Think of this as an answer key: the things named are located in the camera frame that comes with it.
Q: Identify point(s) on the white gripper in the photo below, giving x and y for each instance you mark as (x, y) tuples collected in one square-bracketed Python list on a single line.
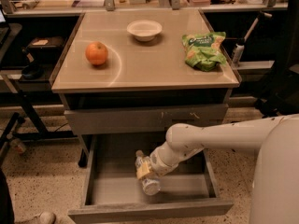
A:
[(156, 163)]

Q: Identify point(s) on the clear plastic water bottle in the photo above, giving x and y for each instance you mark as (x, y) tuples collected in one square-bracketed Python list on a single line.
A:
[(150, 184)]

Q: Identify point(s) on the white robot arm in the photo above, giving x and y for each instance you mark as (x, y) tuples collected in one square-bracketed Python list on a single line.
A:
[(273, 141)]

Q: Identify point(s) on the open grey drawer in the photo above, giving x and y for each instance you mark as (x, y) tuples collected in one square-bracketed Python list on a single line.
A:
[(112, 192)]

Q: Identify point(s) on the closed grey upper drawer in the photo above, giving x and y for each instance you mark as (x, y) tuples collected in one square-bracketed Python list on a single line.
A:
[(143, 119)]

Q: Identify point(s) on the grey drawer cabinet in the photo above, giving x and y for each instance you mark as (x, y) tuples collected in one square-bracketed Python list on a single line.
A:
[(137, 74)]

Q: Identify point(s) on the white spray bottle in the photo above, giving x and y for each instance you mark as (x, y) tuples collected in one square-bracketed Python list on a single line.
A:
[(240, 44)]

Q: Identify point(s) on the white shoe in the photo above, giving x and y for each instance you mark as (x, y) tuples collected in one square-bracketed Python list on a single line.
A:
[(44, 218)]

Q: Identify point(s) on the orange apple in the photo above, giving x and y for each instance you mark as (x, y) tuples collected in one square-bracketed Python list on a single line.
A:
[(96, 53)]

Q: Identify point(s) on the green chip bag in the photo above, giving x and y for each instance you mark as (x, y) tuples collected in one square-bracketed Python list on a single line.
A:
[(203, 51)]

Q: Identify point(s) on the white paper bowl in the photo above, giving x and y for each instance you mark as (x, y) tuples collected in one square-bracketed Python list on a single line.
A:
[(144, 30)]

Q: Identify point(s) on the black tape dispenser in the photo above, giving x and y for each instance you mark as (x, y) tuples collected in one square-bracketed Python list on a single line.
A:
[(32, 69)]

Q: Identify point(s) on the black office chair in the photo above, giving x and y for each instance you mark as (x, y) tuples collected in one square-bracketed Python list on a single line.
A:
[(279, 92)]

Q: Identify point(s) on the black box on shelf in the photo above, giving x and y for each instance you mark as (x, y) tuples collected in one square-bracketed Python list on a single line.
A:
[(46, 47)]

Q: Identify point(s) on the black desk frame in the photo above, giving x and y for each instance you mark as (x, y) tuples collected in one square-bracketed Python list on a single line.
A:
[(10, 136)]

